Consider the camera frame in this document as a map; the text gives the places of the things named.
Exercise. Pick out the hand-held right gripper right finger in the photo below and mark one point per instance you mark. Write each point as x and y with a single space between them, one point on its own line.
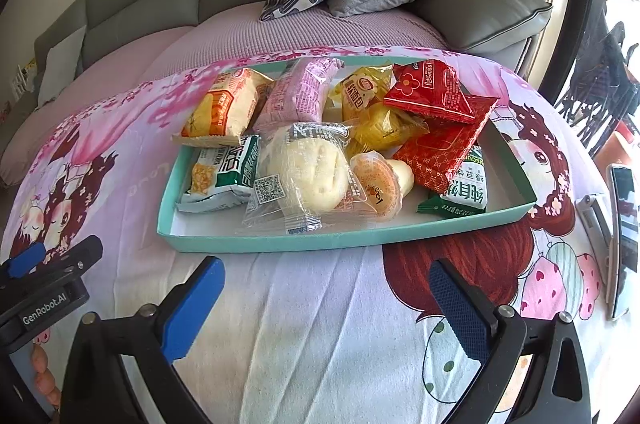
460 314

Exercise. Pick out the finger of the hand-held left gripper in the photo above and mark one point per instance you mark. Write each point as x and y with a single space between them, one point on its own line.
22 259
80 254

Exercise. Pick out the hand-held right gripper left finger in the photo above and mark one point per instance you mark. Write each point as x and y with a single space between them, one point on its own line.
195 309

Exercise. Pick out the green white biscuit packet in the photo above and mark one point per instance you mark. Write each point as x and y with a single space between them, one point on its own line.
462 191

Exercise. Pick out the teal shallow cardboard box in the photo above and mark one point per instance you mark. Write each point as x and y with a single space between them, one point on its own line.
300 241

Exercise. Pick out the white calligraphy snack packet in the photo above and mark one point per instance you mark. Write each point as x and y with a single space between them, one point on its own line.
220 176

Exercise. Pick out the orange jelly cup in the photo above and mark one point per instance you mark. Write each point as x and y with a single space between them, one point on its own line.
372 184

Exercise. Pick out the red patterned packet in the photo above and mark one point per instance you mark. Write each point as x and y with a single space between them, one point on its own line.
445 148

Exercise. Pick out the clear white bun packet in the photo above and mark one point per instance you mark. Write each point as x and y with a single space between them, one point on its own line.
300 176

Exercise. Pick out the yellow cake packet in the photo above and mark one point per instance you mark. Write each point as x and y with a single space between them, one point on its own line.
385 131

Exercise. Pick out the orange white bread packet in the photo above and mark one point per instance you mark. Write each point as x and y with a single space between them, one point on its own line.
220 108

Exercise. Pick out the small red candy packet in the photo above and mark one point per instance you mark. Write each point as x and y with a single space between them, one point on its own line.
430 91

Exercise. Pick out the pink snack packet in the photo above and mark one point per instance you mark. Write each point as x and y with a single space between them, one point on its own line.
295 93

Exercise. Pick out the person's left hand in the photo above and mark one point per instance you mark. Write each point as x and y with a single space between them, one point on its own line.
45 379

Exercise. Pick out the pink cartoon printed blanket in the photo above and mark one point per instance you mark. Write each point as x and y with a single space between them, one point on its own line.
310 304

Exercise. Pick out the white smartphone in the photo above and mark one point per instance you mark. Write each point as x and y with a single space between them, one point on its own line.
625 229

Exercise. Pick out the light grey small cushion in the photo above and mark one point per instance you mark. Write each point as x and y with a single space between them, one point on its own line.
62 63

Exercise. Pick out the pink textured sofa cover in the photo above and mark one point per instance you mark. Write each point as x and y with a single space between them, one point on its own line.
200 43

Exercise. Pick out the black metal rack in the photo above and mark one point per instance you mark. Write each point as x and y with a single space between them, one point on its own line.
600 103

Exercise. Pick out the dark door frame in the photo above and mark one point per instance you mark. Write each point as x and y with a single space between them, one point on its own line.
570 28

